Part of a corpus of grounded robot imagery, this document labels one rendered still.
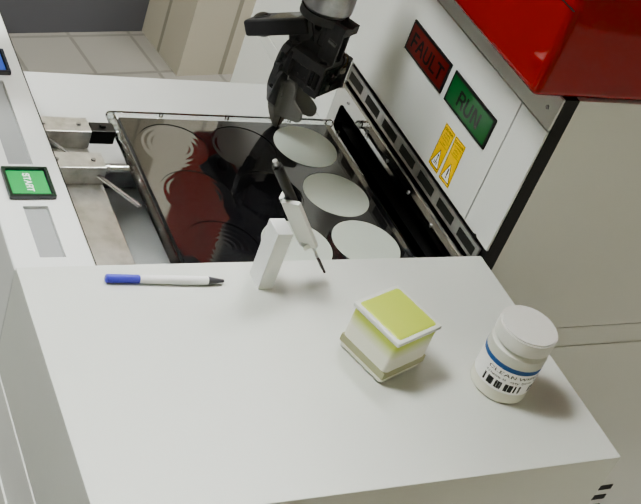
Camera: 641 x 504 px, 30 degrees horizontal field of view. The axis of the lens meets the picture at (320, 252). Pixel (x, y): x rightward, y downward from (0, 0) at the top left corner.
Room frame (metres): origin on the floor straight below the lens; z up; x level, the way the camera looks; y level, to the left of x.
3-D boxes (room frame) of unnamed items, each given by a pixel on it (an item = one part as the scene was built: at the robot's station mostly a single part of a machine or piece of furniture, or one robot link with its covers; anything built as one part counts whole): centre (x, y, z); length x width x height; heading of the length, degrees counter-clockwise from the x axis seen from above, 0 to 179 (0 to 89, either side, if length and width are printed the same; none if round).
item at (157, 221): (1.29, 0.24, 0.90); 0.38 x 0.01 x 0.01; 37
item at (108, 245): (1.23, 0.30, 0.87); 0.36 x 0.08 x 0.03; 37
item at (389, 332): (1.08, -0.11, 1.00); 0.07 x 0.07 x 0.07; 56
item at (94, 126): (1.39, 0.34, 0.90); 0.04 x 0.02 x 0.03; 127
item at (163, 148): (1.40, 0.10, 0.90); 0.34 x 0.34 x 0.01; 37
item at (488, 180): (1.69, 0.03, 1.02); 0.81 x 0.03 x 0.40; 37
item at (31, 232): (1.24, 0.43, 0.89); 0.55 x 0.09 x 0.14; 37
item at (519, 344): (1.12, -0.25, 1.01); 0.07 x 0.07 x 0.10
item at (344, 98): (1.54, -0.06, 0.89); 0.44 x 0.02 x 0.10; 37
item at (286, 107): (1.56, 0.12, 0.95); 0.06 x 0.03 x 0.09; 66
